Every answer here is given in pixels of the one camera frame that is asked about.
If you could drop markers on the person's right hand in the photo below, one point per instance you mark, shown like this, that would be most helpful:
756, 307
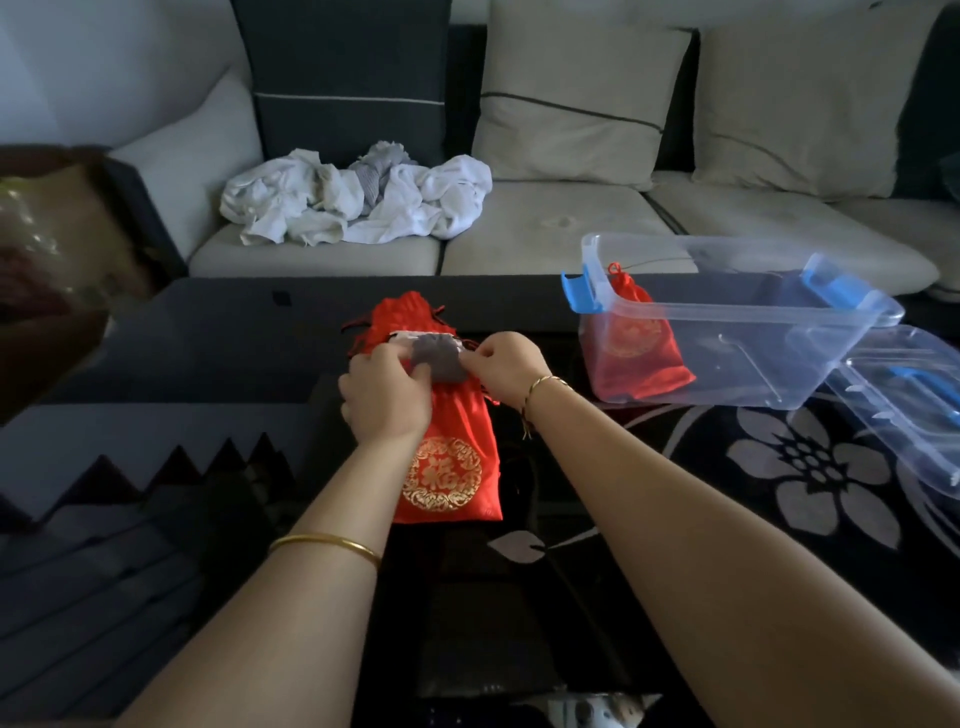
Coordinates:
510, 367

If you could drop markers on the person's left forearm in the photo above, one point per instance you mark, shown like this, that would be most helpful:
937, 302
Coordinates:
300, 600

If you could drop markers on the person's right fingers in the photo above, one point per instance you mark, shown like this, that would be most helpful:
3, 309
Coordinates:
484, 356

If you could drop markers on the dark grey striped cushion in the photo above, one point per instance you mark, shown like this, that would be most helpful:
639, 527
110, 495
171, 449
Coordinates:
345, 67

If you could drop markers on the person's right forearm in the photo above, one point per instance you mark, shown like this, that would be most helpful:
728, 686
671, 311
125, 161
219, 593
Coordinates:
712, 600

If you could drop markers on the beige cushion dark stripe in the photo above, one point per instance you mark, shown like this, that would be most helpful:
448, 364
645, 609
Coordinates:
577, 97

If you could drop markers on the clear plastic box lid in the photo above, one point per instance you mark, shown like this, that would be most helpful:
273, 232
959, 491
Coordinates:
900, 397

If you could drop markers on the large beige cushion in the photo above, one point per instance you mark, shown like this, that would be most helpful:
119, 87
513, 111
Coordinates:
810, 105

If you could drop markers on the clear storage box blue latches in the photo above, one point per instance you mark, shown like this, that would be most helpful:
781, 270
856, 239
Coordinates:
750, 337

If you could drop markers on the grey striped cloth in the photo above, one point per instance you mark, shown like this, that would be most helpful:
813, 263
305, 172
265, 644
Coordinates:
375, 176

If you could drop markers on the crumpled white garment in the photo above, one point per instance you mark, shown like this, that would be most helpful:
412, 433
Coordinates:
442, 202

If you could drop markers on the gold bangle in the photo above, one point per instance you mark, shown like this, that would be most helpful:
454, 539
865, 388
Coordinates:
330, 541

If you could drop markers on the person's left fingers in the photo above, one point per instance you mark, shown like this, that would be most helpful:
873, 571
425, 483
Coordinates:
382, 358

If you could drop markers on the brown side table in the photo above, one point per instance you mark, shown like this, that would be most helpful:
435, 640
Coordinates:
67, 247

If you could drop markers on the person's left hand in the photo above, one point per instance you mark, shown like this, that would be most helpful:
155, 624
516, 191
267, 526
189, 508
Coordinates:
386, 405

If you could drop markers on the beige fabric sofa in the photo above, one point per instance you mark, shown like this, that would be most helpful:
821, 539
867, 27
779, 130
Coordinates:
540, 225

